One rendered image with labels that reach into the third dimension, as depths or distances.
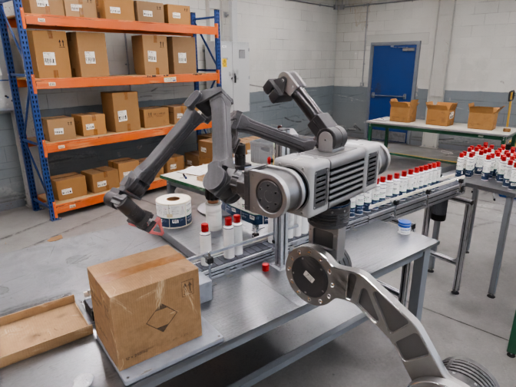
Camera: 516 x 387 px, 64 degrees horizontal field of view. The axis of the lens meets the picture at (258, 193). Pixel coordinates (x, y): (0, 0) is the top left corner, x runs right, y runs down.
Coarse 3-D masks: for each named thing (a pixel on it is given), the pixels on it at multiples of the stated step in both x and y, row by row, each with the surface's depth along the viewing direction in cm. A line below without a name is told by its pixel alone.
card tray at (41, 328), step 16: (48, 304) 164; (64, 304) 168; (0, 320) 155; (16, 320) 158; (32, 320) 159; (48, 320) 159; (64, 320) 158; (80, 320) 158; (0, 336) 149; (16, 336) 149; (32, 336) 149; (48, 336) 149; (64, 336) 145; (80, 336) 148; (0, 352) 141; (16, 352) 136; (32, 352) 139; (0, 368) 134
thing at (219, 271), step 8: (368, 216) 251; (352, 224) 243; (360, 224) 248; (264, 240) 217; (296, 240) 217; (304, 240) 222; (288, 248) 215; (216, 256) 200; (248, 256) 200; (256, 256) 203; (264, 256) 206; (272, 256) 209; (224, 264) 192; (232, 264) 194; (240, 264) 197; (248, 264) 200; (208, 272) 186; (216, 272) 189; (88, 312) 162
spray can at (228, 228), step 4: (228, 220) 191; (228, 224) 192; (224, 228) 192; (228, 228) 191; (232, 228) 192; (224, 232) 193; (228, 232) 192; (232, 232) 193; (224, 236) 193; (228, 236) 193; (232, 236) 193; (224, 240) 194; (228, 240) 193; (232, 240) 194; (224, 244) 195; (228, 244) 194; (232, 248) 195; (224, 252) 196; (228, 252) 195; (232, 252) 196; (224, 256) 197; (228, 256) 196; (232, 256) 196
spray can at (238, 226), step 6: (234, 216) 195; (234, 222) 196; (240, 222) 197; (234, 228) 195; (240, 228) 196; (234, 234) 196; (240, 234) 197; (234, 240) 197; (240, 240) 198; (240, 246) 199; (234, 252) 199; (240, 252) 200
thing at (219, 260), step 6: (360, 216) 250; (306, 234) 224; (288, 240) 217; (252, 246) 210; (258, 246) 210; (264, 246) 210; (270, 246) 210; (246, 252) 204; (252, 252) 204; (258, 252) 204; (216, 258) 198; (222, 258) 198; (234, 258) 198; (240, 258) 198; (198, 264) 192; (216, 264) 192; (222, 264) 192; (198, 270) 186; (204, 270) 187; (90, 300) 163; (90, 306) 159
